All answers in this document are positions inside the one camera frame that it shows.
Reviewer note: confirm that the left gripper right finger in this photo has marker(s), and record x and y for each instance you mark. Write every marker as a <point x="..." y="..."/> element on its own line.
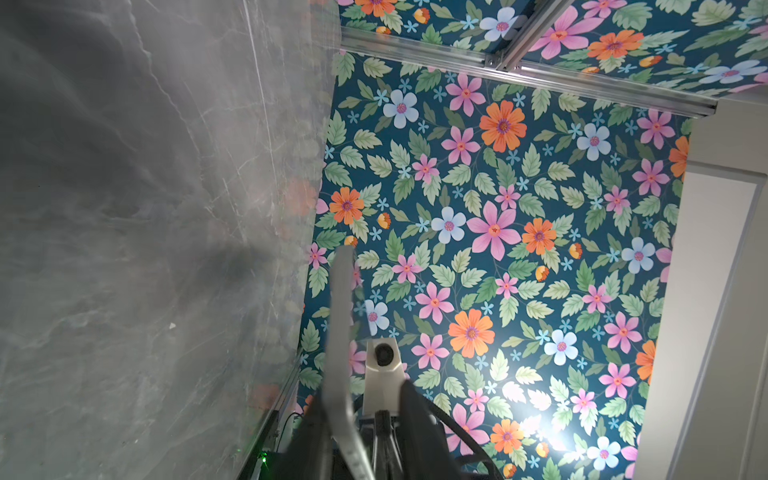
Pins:
<point x="423" y="447"/>

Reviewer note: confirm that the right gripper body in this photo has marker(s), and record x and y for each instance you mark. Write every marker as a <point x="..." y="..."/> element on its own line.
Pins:
<point x="381" y="437"/>

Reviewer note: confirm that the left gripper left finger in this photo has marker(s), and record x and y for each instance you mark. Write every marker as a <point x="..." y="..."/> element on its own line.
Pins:
<point x="309" y="455"/>

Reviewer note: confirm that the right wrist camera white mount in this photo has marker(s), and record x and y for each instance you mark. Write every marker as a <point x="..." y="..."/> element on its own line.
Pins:
<point x="383" y="378"/>

